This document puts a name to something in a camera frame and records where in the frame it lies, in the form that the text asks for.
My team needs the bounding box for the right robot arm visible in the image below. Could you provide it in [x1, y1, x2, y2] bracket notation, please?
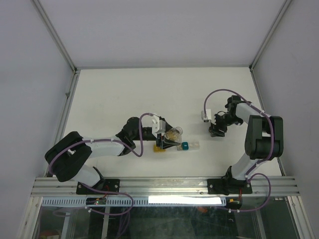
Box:
[207, 95, 284, 195]

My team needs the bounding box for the clear bottle of yellow pills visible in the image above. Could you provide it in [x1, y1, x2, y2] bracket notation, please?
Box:
[164, 126, 183, 142]

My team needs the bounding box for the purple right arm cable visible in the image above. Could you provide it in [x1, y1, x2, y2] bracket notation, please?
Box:
[203, 89, 275, 214]

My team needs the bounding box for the weekly pill organizer strip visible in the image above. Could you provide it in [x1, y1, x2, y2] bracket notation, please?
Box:
[153, 141, 200, 153]

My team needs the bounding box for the aluminium mounting rail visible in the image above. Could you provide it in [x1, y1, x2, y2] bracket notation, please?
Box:
[31, 175, 300, 197]

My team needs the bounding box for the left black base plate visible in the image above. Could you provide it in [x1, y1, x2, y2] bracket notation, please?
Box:
[76, 178, 120, 195]

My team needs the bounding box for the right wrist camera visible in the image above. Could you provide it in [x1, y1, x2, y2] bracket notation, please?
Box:
[201, 109, 212, 122]

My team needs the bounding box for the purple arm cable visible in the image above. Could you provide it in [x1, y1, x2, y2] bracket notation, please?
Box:
[203, 89, 275, 214]
[48, 113, 157, 177]

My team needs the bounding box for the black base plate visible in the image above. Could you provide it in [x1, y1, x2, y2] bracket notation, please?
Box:
[207, 178, 252, 195]
[76, 178, 120, 195]

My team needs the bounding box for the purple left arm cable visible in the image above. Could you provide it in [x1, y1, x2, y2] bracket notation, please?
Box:
[48, 113, 157, 177]

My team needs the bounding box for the slotted cable duct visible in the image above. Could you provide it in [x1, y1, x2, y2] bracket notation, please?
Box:
[42, 196, 226, 208]

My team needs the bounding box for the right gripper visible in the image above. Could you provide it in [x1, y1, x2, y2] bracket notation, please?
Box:
[209, 113, 242, 136]

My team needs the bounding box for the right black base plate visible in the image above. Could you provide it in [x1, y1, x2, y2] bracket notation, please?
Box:
[207, 178, 252, 195]

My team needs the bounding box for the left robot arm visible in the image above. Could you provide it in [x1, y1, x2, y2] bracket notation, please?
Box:
[44, 113, 183, 194]

